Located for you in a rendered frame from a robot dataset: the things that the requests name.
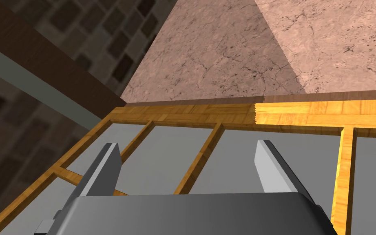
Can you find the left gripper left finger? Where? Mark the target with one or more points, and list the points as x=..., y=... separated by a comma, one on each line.
x=104, y=173

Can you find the light wooden cupboard grey panels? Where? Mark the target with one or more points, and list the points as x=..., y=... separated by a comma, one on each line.
x=207, y=113

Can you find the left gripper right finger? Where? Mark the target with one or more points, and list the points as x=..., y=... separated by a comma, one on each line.
x=272, y=173

